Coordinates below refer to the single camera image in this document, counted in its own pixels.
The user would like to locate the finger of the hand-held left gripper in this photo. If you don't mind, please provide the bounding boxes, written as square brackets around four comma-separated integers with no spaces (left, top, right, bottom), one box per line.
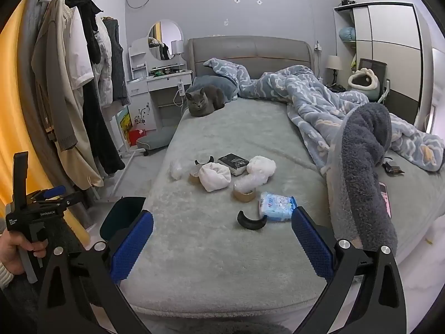
[52,191,85,213]
[28,186,66,202]

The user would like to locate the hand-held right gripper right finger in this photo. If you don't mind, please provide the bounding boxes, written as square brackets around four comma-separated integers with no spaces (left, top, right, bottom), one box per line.
[291,206,407,334]

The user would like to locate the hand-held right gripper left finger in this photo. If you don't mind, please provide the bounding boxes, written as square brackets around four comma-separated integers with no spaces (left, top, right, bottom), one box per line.
[36,210,154,334]

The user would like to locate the dark green bin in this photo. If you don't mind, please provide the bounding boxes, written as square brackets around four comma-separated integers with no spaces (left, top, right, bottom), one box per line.
[100,197,147,242]

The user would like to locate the blue tissue pack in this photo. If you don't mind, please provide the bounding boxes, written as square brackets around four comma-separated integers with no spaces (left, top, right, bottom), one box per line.
[258,191,297,222]

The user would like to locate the large black curved piece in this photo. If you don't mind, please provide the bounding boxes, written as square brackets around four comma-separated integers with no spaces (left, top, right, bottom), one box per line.
[237,210,268,232]

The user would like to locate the bubble wrap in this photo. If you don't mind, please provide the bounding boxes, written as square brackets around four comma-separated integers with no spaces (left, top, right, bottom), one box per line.
[234,173,259,193]

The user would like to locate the white cloth ball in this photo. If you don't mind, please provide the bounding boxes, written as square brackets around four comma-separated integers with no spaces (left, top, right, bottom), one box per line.
[247,155,276,184]

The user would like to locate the white cloth roll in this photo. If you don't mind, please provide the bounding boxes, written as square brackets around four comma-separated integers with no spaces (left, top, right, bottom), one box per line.
[199,163,232,193]

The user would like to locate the black tissue box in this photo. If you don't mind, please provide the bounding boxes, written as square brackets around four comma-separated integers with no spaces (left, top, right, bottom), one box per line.
[218,153,250,177]

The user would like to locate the person's left forearm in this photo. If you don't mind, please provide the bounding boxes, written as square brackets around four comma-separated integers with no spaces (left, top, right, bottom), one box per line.
[0,261,14,290]

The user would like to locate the person's left hand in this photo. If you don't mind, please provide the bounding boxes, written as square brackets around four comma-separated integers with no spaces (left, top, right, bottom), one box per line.
[0,231,47,275]

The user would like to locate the black pants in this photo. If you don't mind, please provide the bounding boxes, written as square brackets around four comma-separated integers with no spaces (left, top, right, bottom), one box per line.
[81,77,126,176]

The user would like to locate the grey bed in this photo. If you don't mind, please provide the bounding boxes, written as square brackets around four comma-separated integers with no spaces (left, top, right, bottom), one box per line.
[120,36,445,324]

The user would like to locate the pink phone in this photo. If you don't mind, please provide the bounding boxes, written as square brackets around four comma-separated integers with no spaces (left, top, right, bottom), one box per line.
[378,181,392,218]

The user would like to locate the yellow curtain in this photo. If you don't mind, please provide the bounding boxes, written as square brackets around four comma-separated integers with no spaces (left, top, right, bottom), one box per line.
[0,0,87,237]

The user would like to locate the grey fleece garment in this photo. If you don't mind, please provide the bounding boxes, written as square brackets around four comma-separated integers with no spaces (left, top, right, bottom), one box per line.
[340,102,399,255]

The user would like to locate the red bag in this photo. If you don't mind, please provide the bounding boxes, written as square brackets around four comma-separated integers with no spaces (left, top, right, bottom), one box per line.
[128,129,147,145]

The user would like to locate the colourful picture board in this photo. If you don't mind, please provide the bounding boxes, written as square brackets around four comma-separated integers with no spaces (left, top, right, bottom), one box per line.
[118,106,133,146]

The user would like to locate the grey floor cushion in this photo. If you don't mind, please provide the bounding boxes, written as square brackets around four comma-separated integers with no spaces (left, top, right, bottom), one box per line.
[136,127,178,156]

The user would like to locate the black pouch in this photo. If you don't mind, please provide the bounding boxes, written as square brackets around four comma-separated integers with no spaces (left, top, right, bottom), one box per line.
[382,159,406,175]

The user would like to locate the taupe coat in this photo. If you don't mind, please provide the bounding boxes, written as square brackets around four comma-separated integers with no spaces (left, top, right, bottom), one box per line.
[31,0,79,152]

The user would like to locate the white quilted jacket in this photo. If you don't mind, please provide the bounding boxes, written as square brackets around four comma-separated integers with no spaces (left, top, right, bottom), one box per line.
[92,16,117,107]

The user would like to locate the white shirt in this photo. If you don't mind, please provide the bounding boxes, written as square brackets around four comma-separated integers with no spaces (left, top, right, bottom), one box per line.
[66,7,94,89]

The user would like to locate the blue patterned blanket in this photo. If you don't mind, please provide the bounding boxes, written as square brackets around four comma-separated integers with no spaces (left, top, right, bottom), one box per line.
[202,58,445,174]

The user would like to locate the white vanity desk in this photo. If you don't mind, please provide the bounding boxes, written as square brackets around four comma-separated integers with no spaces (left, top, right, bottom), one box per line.
[126,38,193,129]

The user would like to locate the grey knit cardigan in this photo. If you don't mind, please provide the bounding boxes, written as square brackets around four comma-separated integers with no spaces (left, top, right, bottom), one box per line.
[102,17,131,107]

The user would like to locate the grey cat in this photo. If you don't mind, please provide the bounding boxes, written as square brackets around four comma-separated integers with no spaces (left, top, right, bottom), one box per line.
[185,85,226,117]

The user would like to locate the black hanging garment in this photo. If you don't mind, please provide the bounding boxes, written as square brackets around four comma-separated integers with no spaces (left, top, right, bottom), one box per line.
[63,0,105,65]

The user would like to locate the blue-grey pillow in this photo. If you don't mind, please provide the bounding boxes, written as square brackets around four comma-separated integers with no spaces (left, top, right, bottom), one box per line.
[191,75,239,103]

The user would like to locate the white table lamp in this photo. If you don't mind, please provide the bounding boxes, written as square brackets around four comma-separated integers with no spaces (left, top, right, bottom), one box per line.
[326,55,345,85]

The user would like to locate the round mirror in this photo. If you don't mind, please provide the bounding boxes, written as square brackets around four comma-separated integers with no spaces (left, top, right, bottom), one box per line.
[148,20,184,61]

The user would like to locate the white and grey wardrobe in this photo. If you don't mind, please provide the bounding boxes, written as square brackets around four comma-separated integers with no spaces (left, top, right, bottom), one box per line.
[334,2,430,126]

